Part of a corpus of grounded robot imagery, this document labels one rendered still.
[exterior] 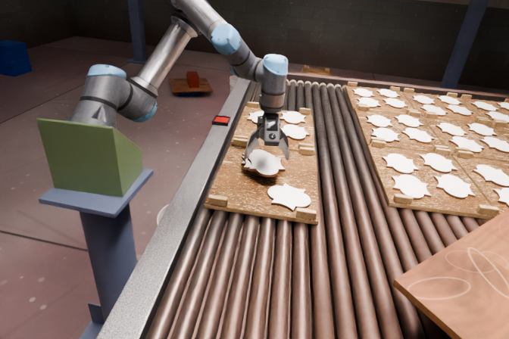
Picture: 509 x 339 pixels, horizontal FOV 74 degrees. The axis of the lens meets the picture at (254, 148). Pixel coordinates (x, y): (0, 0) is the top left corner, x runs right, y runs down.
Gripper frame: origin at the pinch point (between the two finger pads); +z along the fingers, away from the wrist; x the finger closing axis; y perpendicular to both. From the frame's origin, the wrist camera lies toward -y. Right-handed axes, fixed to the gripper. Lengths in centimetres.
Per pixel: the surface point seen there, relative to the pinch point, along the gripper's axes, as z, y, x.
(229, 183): 6.2, -4.7, 12.4
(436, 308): -4, -60, -26
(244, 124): 6.2, 42.3, 4.8
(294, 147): 6.2, 21.8, -14.7
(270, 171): 0.7, -5.2, -0.6
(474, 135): 6, 38, -107
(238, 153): 6.2, 15.8, 8.8
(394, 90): 6, 99, -95
